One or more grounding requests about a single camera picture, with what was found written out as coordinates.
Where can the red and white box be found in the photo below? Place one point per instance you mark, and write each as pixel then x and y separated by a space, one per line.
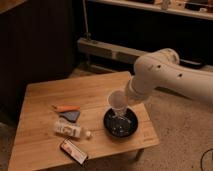
pixel 73 151

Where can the blue triangular sponge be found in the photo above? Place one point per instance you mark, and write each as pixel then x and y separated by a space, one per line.
pixel 71 116

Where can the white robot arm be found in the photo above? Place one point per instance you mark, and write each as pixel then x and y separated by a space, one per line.
pixel 162 69

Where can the metal pole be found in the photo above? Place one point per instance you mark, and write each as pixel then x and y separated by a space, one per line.
pixel 87 33

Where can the black ceramic bowl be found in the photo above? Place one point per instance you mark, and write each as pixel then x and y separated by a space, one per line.
pixel 120 127

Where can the wooden shelf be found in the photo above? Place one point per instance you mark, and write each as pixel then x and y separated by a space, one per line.
pixel 157 8

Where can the wooden table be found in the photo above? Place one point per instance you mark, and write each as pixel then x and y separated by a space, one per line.
pixel 37 147

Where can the orange carrot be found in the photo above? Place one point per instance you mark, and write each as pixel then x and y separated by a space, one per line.
pixel 65 108

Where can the white plastic bottle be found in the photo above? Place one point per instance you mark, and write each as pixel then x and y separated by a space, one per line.
pixel 71 130

